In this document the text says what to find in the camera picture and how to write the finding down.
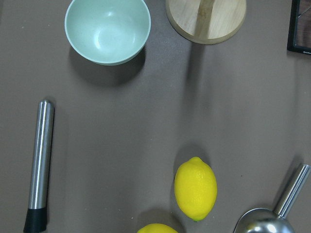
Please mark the steel muddler black tip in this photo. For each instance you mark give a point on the steel muddler black tip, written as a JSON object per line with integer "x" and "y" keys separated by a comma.
{"x": 36, "y": 217}

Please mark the wooden cup tree stand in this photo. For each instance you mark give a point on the wooden cup tree stand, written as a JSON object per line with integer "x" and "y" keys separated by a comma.
{"x": 206, "y": 21}

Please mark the steel ice scoop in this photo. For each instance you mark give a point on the steel ice scoop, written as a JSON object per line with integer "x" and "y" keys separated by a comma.
{"x": 263, "y": 220}

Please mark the yellow lemon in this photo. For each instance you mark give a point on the yellow lemon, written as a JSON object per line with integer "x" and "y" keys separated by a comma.
{"x": 195, "y": 188}
{"x": 156, "y": 228}

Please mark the light green bowl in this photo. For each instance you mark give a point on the light green bowl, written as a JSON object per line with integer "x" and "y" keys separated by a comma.
{"x": 107, "y": 32}

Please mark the black framed wooden tray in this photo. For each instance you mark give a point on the black framed wooden tray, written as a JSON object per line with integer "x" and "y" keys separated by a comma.
{"x": 299, "y": 35}

